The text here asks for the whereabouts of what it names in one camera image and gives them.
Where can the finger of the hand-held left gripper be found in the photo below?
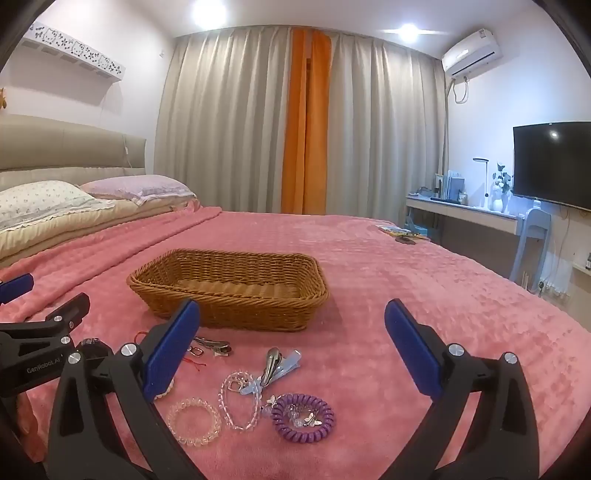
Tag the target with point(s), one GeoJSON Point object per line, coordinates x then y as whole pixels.
{"type": "Point", "coordinates": [60, 314]}
{"type": "Point", "coordinates": [16, 287]}

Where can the brown wicker basket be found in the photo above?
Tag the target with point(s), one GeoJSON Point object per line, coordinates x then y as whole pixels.
{"type": "Point", "coordinates": [231, 295]}

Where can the floral white pillow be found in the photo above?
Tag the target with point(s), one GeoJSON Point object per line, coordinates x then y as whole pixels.
{"type": "Point", "coordinates": [41, 201]}

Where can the white vase with plant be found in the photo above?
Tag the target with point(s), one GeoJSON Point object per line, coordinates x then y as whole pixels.
{"type": "Point", "coordinates": [497, 198]}

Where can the orange curtain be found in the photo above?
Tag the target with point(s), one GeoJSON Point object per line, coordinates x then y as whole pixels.
{"type": "Point", "coordinates": [304, 129]}

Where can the pale blue chair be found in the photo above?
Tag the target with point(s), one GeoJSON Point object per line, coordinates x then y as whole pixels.
{"type": "Point", "coordinates": [535, 226]}

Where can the white desk lamp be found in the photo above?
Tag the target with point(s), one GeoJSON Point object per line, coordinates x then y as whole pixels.
{"type": "Point", "coordinates": [487, 184]}

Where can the pink fleece blanket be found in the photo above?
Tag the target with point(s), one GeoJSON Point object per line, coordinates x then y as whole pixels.
{"type": "Point", "coordinates": [415, 286]}

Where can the white air conditioner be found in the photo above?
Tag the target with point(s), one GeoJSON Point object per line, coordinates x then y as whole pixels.
{"type": "Point", "coordinates": [471, 53]}

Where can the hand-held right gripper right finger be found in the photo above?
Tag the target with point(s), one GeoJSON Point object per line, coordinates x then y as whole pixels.
{"type": "Point", "coordinates": [411, 350]}

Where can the beige padded headboard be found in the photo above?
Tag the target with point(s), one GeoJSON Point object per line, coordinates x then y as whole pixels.
{"type": "Point", "coordinates": [60, 147]}

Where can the silver duckbill hair clip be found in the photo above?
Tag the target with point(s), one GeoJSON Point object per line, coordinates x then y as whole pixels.
{"type": "Point", "coordinates": [212, 345]}

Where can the beige curtain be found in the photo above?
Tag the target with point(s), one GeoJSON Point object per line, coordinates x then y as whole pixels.
{"type": "Point", "coordinates": [383, 134]}
{"type": "Point", "coordinates": [221, 124]}

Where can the purple pillow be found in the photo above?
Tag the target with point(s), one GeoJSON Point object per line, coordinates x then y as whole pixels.
{"type": "Point", "coordinates": [138, 187]}

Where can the yellow plush toy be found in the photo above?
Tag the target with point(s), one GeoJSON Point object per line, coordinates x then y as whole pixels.
{"type": "Point", "coordinates": [2, 98]}

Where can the silver teardrop hair clip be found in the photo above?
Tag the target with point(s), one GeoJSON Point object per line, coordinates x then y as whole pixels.
{"type": "Point", "coordinates": [271, 364]}

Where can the beige quilt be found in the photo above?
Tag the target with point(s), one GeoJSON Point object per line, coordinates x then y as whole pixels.
{"type": "Point", "coordinates": [69, 230]}

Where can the white desk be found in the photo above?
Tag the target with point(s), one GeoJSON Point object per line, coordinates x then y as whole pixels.
{"type": "Point", "coordinates": [466, 217]}

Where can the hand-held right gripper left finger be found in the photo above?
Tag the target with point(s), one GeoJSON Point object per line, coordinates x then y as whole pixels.
{"type": "Point", "coordinates": [168, 350]}

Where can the colourful small things on bed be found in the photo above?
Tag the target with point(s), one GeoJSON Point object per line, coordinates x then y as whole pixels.
{"type": "Point", "coordinates": [401, 233]}

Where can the row of books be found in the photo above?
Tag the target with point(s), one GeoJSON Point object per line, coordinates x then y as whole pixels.
{"type": "Point", "coordinates": [455, 187]}

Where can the round ceiling light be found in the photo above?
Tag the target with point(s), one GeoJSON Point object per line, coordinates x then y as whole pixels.
{"type": "Point", "coordinates": [408, 31]}
{"type": "Point", "coordinates": [213, 10]}

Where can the black flat television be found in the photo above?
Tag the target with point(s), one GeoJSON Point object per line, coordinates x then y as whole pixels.
{"type": "Point", "coordinates": [554, 161]}

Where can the white cutout wall shelf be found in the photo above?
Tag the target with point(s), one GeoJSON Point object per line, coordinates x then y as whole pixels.
{"type": "Point", "coordinates": [74, 53]}

